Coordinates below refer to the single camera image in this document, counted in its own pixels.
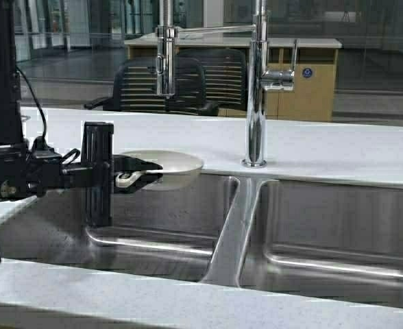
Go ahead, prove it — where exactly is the wooden counter desk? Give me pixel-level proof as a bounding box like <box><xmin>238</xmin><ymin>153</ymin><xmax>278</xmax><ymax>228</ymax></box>
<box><xmin>124</xmin><ymin>36</ymin><xmax>343</xmax><ymax>123</ymax></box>

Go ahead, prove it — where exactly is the chrome pull-down sprayer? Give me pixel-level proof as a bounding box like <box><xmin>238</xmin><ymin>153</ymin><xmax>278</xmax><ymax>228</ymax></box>
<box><xmin>156</xmin><ymin>0</ymin><xmax>178</xmax><ymax>97</ymax></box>

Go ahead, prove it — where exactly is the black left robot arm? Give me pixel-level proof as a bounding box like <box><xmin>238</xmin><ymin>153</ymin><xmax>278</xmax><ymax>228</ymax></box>
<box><xmin>0</xmin><ymin>1</ymin><xmax>162</xmax><ymax>228</ymax></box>

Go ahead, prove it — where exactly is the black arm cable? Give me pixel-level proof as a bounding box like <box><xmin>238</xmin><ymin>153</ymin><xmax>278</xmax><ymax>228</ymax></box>
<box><xmin>15</xmin><ymin>66</ymin><xmax>48</xmax><ymax>145</ymax></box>

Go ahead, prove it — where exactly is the stainless steel double sink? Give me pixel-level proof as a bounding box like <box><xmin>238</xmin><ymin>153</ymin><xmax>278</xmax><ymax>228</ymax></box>
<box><xmin>0</xmin><ymin>174</ymin><xmax>403</xmax><ymax>308</ymax></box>

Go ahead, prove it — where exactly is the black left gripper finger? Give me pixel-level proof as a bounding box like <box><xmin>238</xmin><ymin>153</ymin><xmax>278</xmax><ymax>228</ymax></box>
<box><xmin>113</xmin><ymin>154</ymin><xmax>162</xmax><ymax>171</ymax></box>
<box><xmin>114</xmin><ymin>171</ymin><xmax>163</xmax><ymax>194</ymax></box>

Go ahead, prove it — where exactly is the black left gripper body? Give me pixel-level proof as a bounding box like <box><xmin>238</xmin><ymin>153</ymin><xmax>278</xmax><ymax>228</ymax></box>
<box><xmin>62</xmin><ymin>121</ymin><xmax>114</xmax><ymax>227</ymax></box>

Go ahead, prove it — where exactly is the chrome kitchen faucet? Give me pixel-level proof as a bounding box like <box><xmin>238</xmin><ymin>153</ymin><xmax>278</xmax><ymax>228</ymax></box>
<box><xmin>178</xmin><ymin>1</ymin><xmax>298</xmax><ymax>168</ymax></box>

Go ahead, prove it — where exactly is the black office chair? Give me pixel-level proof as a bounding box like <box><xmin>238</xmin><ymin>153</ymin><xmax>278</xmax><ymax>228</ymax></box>
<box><xmin>84</xmin><ymin>48</ymin><xmax>247</xmax><ymax>117</ymax></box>

